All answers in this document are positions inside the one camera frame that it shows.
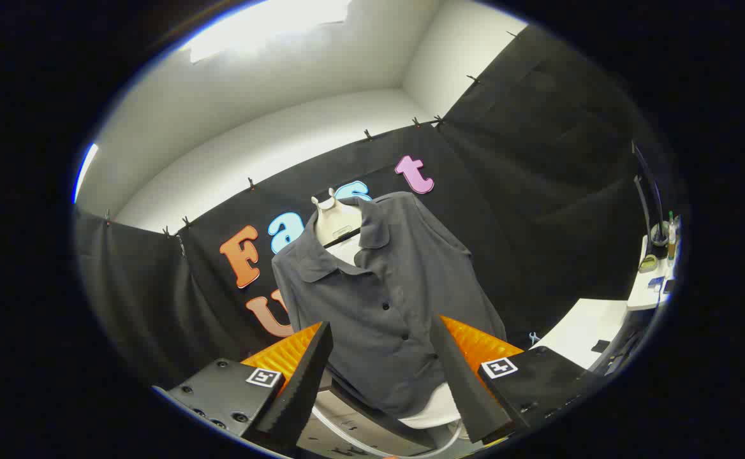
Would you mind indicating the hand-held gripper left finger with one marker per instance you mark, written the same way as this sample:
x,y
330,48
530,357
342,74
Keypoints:
x,y
302,389

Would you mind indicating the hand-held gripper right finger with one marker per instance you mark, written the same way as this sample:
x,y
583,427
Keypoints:
x,y
468,389

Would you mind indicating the grey button shirt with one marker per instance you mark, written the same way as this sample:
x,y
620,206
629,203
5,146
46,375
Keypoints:
x,y
379,299

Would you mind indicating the light blue clip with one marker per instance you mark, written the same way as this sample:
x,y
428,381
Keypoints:
x,y
534,338

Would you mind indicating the white cabinet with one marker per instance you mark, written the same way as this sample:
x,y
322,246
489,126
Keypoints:
x,y
576,328

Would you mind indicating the small black box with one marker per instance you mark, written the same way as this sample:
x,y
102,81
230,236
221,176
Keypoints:
x,y
600,346

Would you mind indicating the white side desk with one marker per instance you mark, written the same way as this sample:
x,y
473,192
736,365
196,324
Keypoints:
x,y
640,290

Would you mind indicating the black backdrop cloth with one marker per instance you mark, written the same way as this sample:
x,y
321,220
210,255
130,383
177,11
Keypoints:
x,y
538,191

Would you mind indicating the grey round holder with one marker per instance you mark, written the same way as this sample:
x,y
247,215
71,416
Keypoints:
x,y
658,233

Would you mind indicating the green capped bottle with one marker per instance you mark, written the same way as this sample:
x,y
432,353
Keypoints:
x,y
671,239

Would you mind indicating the thin dark pole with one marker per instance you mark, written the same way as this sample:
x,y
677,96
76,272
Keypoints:
x,y
647,191

